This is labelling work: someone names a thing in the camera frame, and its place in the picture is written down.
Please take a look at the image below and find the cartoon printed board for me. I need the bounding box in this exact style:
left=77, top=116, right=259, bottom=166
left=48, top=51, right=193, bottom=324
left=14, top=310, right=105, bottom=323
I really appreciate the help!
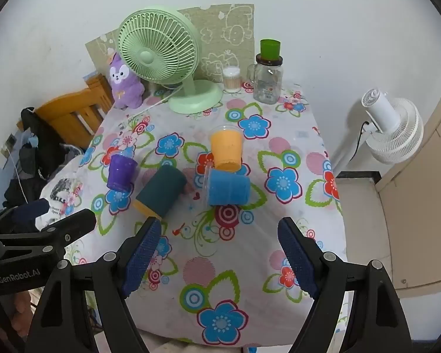
left=85, top=4, right=255, bottom=83

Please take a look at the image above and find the cotton swab container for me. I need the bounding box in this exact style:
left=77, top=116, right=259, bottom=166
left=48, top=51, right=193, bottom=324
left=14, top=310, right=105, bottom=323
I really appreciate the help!
left=222, top=65, right=242, bottom=94

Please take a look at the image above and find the green cup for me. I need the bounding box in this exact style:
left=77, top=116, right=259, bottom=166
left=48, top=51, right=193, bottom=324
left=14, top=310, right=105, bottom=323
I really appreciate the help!
left=260, top=39, right=282, bottom=61

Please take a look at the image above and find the wooden chair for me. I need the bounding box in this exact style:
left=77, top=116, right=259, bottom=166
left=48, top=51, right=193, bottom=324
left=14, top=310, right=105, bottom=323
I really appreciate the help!
left=35, top=74, right=114, bottom=142

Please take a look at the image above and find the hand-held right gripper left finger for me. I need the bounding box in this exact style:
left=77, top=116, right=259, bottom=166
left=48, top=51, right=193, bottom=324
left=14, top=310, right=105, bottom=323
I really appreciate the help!
left=29, top=216, right=163, bottom=353

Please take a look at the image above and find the person's left hand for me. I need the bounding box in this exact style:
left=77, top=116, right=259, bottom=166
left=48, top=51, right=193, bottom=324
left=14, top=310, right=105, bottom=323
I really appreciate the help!
left=10, top=290, right=35, bottom=335

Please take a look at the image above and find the purple plush toy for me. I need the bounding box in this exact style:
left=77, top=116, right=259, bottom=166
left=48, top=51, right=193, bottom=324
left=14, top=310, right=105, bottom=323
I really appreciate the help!
left=108, top=52, right=145, bottom=110

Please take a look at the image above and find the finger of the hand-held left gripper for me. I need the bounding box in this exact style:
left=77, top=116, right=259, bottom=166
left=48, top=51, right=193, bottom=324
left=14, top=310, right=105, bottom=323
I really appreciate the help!
left=0, top=208, right=97, bottom=251
left=0, top=198, right=51, bottom=233

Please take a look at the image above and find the pile of dark clothes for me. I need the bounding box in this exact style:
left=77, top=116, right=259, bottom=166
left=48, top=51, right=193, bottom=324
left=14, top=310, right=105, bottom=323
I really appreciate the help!
left=4, top=106, right=85, bottom=210

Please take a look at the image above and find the floral tablecloth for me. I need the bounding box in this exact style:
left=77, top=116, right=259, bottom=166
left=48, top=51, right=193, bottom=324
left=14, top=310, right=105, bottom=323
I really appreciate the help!
left=40, top=81, right=348, bottom=348

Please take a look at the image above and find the dark teal cup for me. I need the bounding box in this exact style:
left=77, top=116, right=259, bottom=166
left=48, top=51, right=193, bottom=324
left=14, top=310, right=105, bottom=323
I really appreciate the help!
left=134, top=164, right=187, bottom=220

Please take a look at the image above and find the white fan cable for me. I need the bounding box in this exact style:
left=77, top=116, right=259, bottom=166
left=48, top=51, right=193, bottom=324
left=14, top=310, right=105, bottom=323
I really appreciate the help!
left=127, top=90, right=181, bottom=120

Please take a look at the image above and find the orange cup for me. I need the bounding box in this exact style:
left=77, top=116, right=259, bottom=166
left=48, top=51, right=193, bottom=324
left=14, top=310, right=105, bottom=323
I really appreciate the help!
left=209, top=126, right=244, bottom=173

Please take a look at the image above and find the beige wooden door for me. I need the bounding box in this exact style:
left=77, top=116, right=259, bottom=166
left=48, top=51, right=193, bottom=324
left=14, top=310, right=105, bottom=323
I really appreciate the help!
left=375, top=81, right=441, bottom=298

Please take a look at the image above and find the blue cup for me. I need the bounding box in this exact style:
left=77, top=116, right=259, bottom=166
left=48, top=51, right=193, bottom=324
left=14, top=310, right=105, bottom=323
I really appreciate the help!
left=203, top=166, right=251, bottom=207

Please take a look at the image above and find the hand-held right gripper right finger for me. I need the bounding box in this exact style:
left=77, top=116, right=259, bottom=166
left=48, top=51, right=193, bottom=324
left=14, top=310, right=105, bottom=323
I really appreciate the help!
left=277, top=216, right=414, bottom=353

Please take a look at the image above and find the green desk fan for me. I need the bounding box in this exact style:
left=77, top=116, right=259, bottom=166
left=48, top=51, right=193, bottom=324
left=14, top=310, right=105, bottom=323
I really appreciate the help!
left=118, top=5, right=224, bottom=114

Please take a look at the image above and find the white printed cloth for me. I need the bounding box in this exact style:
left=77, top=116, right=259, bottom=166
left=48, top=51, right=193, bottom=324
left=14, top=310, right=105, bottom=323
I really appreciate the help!
left=37, top=176, right=85, bottom=230

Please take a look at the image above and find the purple cup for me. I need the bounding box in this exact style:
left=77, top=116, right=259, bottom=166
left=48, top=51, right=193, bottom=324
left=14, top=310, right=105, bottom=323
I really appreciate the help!
left=106, top=152, right=138, bottom=192

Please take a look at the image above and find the glass mug jar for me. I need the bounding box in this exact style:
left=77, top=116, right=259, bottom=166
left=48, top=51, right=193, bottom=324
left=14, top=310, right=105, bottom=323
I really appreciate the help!
left=247, top=54, right=284, bottom=104

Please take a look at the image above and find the white clip fan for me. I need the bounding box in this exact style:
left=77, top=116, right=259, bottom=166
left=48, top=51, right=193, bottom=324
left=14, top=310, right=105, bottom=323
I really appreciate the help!
left=361, top=87, right=424, bottom=164

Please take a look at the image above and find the black power cable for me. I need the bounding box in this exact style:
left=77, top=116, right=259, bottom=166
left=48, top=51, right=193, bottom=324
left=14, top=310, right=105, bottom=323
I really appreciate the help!
left=349, top=119, right=370, bottom=162

